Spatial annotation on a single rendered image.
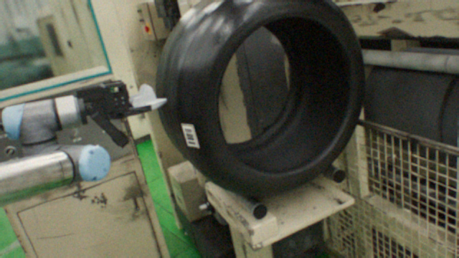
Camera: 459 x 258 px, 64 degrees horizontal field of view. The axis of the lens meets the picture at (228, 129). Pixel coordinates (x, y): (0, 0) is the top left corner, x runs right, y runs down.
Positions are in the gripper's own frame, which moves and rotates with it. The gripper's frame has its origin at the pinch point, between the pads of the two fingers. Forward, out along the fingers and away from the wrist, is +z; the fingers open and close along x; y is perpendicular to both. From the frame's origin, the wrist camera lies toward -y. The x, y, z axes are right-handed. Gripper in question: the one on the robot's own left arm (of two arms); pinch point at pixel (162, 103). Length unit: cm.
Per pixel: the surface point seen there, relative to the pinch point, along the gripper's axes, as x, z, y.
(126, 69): 339, 44, -34
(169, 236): 129, 21, -125
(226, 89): 25.2, 29.1, -5.6
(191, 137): -11.3, 3.2, -6.8
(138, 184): 62, -2, -49
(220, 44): -12.1, 12.7, 14.1
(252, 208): -10.9, 18.1, -31.6
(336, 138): -13, 46, -17
